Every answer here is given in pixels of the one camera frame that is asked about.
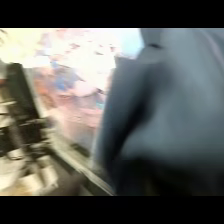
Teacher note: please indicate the grey-blue shirt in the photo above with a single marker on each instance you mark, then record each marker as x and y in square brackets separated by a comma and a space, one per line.
[173, 110]

